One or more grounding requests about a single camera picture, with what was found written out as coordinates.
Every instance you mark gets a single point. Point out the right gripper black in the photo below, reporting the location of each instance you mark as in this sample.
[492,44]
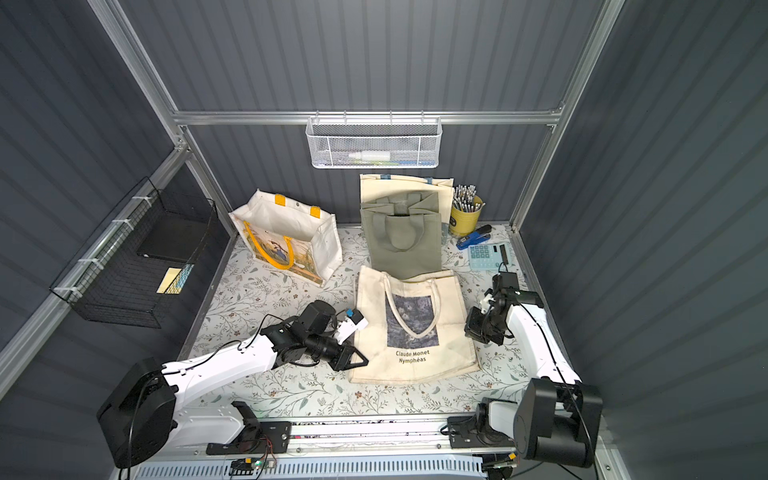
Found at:
[482,321]

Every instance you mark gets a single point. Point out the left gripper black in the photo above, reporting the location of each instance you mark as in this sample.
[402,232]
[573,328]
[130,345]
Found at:
[341,353]

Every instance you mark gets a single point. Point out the cream canvas bag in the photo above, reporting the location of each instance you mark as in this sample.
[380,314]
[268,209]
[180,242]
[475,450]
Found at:
[416,329]

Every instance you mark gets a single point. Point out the olive green tote bag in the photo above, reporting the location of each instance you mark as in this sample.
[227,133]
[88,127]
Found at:
[403,233]

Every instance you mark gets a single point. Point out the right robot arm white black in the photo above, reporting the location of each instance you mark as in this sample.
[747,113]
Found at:
[557,420]

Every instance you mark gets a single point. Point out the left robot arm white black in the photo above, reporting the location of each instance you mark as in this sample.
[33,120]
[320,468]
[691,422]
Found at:
[144,412]

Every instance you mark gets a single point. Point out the cream tote bag black lettering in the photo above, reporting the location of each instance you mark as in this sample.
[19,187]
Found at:
[375,186]

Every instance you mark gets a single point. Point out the light blue calculator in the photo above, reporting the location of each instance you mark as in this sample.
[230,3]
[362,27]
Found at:
[490,256]

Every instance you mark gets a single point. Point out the blue stapler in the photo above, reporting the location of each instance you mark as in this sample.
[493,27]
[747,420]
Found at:
[476,237]

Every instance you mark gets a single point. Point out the yellow pen holder cup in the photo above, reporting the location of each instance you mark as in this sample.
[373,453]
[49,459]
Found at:
[465,211]

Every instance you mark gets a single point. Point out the small green circuit board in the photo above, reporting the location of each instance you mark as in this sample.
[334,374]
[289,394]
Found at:
[248,468]

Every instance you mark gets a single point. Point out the yellow sticky note pad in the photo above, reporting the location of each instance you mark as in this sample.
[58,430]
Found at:
[169,284]

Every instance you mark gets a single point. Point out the white bottle in basket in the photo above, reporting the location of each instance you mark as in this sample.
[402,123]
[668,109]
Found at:
[375,157]

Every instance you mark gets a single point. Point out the black notebook in basket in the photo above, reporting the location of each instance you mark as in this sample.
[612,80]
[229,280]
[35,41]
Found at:
[173,238]

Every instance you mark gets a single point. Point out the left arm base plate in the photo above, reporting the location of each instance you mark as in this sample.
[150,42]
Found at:
[270,437]

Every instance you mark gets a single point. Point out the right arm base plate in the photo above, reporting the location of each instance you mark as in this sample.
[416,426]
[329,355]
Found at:
[463,432]

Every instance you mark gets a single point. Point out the white tote bag yellow handles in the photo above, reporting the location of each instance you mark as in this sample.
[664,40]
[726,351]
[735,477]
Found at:
[290,236]

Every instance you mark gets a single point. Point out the white wire mesh basket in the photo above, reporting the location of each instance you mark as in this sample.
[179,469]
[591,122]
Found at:
[412,142]

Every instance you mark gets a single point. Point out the black wire wall basket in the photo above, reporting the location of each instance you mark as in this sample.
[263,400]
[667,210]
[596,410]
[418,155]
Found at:
[114,285]

